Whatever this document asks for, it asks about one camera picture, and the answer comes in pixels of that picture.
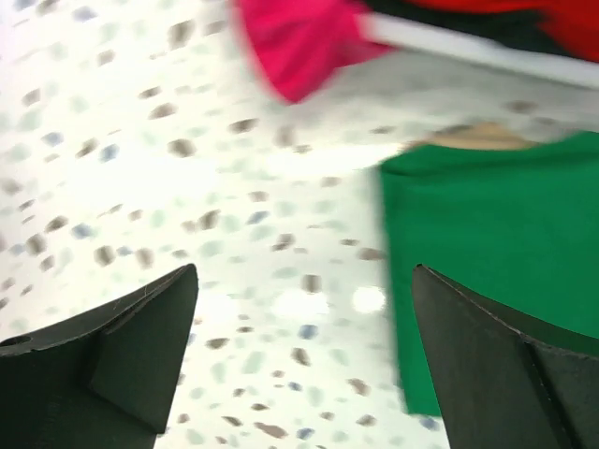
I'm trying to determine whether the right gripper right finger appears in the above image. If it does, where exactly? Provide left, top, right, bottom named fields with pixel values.
left=412, top=265, right=598, bottom=449

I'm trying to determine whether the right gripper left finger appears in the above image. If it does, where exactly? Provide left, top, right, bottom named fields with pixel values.
left=1, top=264, right=198, bottom=449

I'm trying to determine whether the green t shirt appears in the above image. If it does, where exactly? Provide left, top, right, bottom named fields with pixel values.
left=379, top=131, right=598, bottom=416

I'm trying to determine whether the folded beige t shirt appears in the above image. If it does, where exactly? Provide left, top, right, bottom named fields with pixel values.
left=406, top=123, right=537, bottom=151

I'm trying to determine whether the black t shirt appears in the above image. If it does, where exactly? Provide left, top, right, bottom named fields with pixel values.
left=366, top=0, right=573, bottom=57

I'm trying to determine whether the white plastic laundry basket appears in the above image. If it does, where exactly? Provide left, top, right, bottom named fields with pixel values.
left=361, top=13, right=599, bottom=90

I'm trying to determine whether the red t shirt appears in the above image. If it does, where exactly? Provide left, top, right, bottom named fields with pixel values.
left=415, top=0, right=598, bottom=63

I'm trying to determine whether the pink t shirt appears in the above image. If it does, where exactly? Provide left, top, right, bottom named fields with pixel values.
left=233, top=0, right=390, bottom=104

